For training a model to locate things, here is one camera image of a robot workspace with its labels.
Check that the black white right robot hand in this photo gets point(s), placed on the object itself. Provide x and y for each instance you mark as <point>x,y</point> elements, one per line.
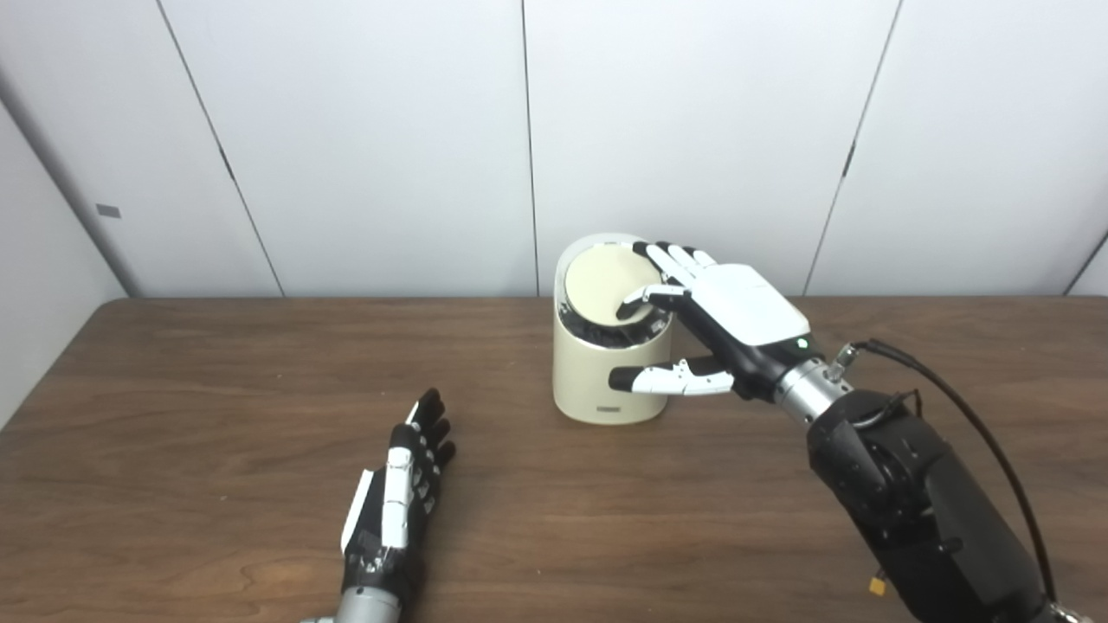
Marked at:
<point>744,303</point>

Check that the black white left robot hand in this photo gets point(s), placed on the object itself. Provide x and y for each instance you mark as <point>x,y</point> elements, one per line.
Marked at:
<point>385,536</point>

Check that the round cream bin lid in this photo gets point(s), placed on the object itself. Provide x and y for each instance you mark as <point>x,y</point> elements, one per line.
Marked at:
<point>602,281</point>

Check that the black bin liner bag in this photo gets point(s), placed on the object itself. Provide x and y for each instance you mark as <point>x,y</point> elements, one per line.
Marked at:
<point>597,336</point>

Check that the cream-colored bin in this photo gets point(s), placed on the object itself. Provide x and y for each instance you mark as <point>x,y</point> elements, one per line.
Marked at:
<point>589,381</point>

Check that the small grey wall label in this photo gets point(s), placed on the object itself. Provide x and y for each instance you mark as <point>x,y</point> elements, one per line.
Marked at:
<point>108,211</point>

